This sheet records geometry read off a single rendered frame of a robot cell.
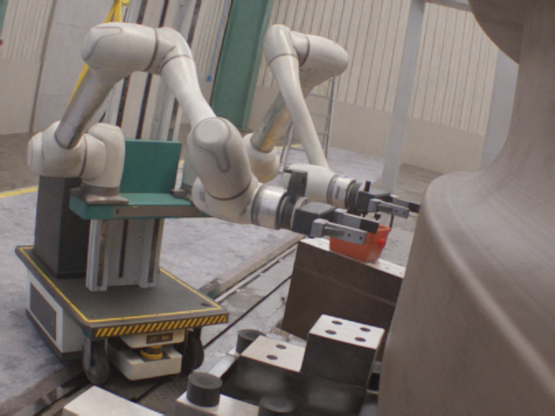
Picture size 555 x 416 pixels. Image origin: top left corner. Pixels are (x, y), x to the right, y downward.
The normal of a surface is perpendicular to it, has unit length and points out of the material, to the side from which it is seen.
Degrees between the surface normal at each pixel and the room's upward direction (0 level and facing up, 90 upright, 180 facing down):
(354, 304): 90
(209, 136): 57
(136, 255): 90
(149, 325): 90
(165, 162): 90
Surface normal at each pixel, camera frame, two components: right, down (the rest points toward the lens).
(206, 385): 0.18, -0.96
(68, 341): 0.68, 0.27
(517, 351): -0.72, -0.68
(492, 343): -0.98, -0.18
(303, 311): -0.61, 0.04
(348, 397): -0.26, 0.15
